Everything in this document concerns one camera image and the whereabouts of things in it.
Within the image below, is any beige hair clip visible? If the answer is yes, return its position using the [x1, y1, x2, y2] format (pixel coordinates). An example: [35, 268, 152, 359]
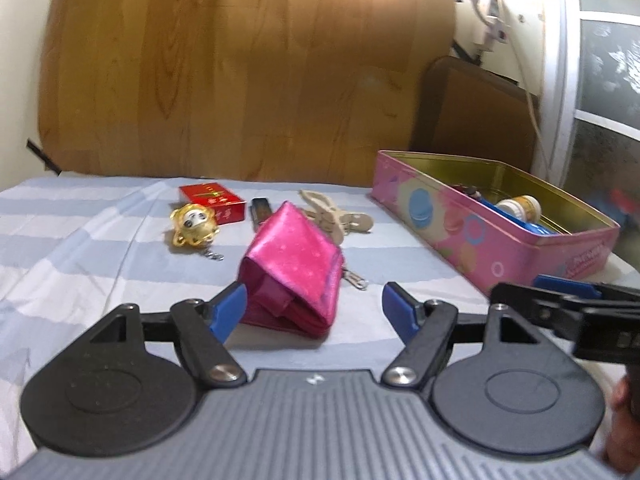
[299, 189, 376, 246]

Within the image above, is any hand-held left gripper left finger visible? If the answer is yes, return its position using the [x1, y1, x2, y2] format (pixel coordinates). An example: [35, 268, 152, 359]
[84, 282, 249, 388]

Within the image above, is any white bottle yellow label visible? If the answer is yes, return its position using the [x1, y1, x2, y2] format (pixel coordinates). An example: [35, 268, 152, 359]
[495, 195, 543, 226]

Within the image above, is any red cigarette box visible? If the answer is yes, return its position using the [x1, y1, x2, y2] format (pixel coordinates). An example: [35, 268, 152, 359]
[179, 184, 247, 225]

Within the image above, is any blue plastic item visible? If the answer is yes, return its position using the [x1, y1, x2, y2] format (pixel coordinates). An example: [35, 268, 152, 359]
[481, 199, 557, 237]

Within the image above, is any black strip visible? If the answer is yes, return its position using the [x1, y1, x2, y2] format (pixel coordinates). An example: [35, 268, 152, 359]
[26, 140, 62, 177]

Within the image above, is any brown wooden cabinet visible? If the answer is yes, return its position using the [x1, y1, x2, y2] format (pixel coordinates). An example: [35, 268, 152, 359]
[410, 55, 543, 171]

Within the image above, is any pink satin wallet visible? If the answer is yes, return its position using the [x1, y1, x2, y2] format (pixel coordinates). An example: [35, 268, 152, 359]
[236, 201, 346, 337]

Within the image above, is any white cable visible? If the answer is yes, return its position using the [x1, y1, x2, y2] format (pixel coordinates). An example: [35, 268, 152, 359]
[502, 0, 547, 171]

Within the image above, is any black lighter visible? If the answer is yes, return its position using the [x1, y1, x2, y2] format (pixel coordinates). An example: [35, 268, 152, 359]
[249, 198, 273, 233]

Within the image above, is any pink tin box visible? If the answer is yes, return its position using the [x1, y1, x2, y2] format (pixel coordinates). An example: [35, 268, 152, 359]
[370, 150, 622, 297]

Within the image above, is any silver metal clasp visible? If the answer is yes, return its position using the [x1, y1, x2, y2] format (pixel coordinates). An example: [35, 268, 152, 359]
[342, 267, 370, 291]

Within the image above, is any gold panda keychain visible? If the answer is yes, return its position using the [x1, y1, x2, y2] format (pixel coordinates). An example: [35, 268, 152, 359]
[167, 202, 225, 262]

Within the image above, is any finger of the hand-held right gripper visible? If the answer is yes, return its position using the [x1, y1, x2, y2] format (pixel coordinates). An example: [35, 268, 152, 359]
[491, 281, 585, 337]
[532, 273, 640, 307]

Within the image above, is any person's right hand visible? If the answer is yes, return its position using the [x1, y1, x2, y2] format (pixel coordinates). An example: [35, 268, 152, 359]
[602, 374, 640, 478]

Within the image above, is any white door frame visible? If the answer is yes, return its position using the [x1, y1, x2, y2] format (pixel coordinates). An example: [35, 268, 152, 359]
[530, 0, 583, 186]

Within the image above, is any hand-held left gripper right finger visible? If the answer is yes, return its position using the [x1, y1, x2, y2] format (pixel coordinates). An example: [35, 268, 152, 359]
[381, 281, 552, 391]

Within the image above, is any frosted glass pane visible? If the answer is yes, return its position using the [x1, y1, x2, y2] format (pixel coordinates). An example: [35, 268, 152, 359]
[565, 7, 640, 221]

